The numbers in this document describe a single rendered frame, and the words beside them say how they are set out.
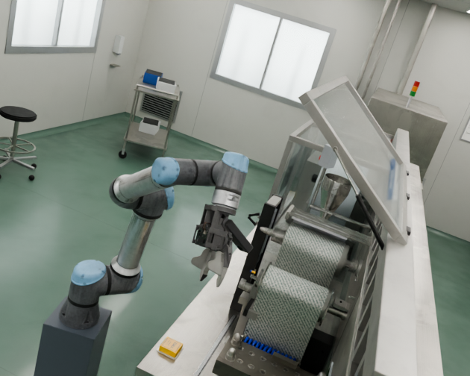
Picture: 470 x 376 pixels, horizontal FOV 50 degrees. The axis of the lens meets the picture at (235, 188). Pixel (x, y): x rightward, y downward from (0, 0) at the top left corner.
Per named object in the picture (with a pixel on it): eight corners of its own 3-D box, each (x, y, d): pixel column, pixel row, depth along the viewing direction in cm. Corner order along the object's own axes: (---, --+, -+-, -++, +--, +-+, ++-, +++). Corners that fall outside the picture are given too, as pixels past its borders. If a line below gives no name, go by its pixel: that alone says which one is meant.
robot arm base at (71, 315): (52, 321, 191) (56, 300, 188) (69, 300, 205) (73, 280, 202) (90, 333, 191) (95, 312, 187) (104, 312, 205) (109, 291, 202)
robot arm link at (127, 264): (94, 280, 203) (131, 168, 177) (128, 277, 212) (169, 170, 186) (102, 303, 195) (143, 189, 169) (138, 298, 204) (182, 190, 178)
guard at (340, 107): (345, 81, 250) (345, 80, 250) (400, 165, 252) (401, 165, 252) (306, 101, 154) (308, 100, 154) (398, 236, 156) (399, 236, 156)
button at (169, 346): (165, 340, 199) (167, 336, 198) (182, 348, 198) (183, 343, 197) (158, 350, 193) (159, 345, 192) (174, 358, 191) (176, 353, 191)
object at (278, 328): (242, 336, 196) (257, 296, 189) (300, 362, 191) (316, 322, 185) (242, 336, 195) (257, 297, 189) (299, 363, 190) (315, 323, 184)
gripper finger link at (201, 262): (182, 272, 141) (196, 243, 140) (200, 276, 145) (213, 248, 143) (186, 278, 139) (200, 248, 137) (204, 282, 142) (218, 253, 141)
